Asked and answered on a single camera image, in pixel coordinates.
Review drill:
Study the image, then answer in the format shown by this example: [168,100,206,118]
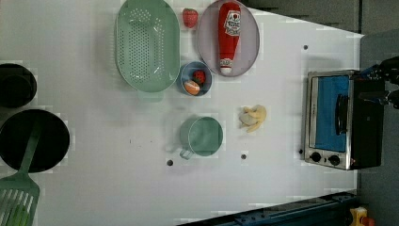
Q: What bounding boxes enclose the yellow plush banana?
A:
[239,105,267,133]

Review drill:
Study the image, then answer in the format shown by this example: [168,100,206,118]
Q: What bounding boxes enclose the small red strawberry toy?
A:
[193,70,206,85]

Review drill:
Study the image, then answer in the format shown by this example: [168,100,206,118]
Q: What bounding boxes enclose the green mug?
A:
[180,117,223,160]

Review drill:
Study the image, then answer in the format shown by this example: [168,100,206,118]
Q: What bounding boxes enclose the red plush ketchup bottle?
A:
[218,2,241,74]

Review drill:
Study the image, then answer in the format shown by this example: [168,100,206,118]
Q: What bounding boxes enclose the black round pan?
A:
[0,109,71,173]

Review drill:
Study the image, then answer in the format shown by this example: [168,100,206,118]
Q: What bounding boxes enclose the blue metal frame rail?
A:
[180,192,359,226]

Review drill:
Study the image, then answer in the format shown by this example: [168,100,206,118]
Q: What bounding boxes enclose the silver black toaster oven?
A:
[304,70,385,170]

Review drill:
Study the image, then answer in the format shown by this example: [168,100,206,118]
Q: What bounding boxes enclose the red plush strawberry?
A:
[183,8,199,28]

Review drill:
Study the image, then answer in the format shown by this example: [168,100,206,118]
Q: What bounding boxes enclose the green perforated colander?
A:
[115,0,181,93]

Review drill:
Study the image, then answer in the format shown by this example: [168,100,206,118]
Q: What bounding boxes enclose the blue small bowl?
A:
[178,61,213,96]

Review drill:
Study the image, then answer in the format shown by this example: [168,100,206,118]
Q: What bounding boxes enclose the yellow orange toy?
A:
[350,207,375,226]

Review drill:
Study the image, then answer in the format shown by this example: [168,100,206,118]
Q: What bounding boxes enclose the grey oval plate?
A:
[197,0,260,77]

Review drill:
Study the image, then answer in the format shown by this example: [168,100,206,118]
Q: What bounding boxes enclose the green slotted spatula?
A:
[1,121,41,226]

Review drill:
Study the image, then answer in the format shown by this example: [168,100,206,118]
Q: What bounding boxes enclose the black cylindrical pot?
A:
[0,63,37,108]

